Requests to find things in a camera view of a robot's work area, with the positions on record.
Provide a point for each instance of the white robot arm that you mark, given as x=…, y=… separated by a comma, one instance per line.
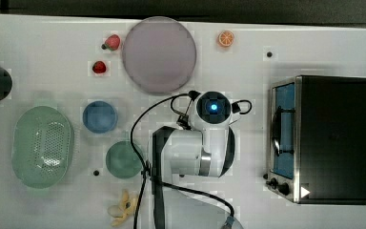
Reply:
x=204, y=148

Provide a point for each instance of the grey round plate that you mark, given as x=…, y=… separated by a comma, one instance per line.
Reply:
x=159, y=55

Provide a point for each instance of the green bowl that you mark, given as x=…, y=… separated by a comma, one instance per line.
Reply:
x=122, y=160

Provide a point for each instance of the blue bowl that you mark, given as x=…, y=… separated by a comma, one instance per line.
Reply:
x=100, y=117

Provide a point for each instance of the orange slice toy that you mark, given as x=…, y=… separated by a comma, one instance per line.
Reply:
x=225, y=39

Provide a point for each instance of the small red plush strawberry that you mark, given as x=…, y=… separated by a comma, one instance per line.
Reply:
x=99, y=67

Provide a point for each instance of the pink plush strawberry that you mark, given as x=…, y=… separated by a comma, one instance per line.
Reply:
x=112, y=43

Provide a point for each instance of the plush peeled banana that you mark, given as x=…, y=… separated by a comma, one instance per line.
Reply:
x=124, y=209

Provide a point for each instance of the black and steel toaster oven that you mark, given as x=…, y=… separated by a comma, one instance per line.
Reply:
x=317, y=140

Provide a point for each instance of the green perforated colander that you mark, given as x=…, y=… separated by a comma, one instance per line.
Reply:
x=42, y=147

